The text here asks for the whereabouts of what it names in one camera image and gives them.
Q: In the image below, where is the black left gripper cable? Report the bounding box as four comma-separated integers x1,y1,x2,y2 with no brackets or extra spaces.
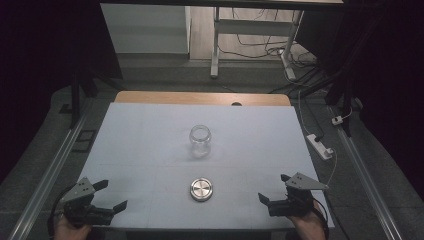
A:
47,190,74,240

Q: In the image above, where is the aluminium floor rail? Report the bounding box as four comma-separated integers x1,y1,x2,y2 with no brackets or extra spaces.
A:
328,105,404,240
8,109,92,240

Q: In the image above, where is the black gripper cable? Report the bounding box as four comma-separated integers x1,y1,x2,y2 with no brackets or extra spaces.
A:
47,190,74,240
311,197,331,240

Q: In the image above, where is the clear glass jar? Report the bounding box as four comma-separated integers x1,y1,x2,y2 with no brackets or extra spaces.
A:
188,124,213,159

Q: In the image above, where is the tangle of dark floor cables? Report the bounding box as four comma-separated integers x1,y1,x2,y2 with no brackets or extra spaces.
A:
218,8,318,69

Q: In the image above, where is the thin white cable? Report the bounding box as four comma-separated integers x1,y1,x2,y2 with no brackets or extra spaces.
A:
324,148,338,188

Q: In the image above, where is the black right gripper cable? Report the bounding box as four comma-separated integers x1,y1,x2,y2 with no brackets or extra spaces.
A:
311,197,331,240

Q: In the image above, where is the white cabinet panel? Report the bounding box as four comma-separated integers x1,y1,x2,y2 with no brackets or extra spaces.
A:
100,3,192,55

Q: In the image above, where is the white desk frame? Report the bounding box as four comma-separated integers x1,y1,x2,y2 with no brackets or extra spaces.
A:
209,6,305,81

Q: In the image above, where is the white power strip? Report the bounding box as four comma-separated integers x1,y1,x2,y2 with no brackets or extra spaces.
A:
306,133,334,161

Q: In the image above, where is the person's right hand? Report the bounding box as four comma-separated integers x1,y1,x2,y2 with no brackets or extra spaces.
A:
287,200,328,240

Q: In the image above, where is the round silver metal lid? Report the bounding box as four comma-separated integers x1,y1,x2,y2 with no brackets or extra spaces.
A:
189,177,214,203

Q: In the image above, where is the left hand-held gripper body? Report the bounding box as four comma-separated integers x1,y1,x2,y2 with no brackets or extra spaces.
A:
59,176,116,228

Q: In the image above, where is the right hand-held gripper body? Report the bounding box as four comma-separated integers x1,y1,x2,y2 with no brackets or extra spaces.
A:
267,172,330,218

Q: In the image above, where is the person's left hand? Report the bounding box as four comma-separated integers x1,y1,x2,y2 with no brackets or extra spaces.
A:
53,215,93,240

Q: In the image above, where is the black metal stand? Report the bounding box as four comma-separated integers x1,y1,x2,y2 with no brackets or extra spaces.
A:
59,64,125,130
299,64,355,138

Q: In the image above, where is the light blue table mat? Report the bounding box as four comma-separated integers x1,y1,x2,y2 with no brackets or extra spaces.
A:
58,102,335,231

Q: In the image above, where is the black rectangular floor frame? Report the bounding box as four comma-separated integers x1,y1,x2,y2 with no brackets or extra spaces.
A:
72,129,98,154

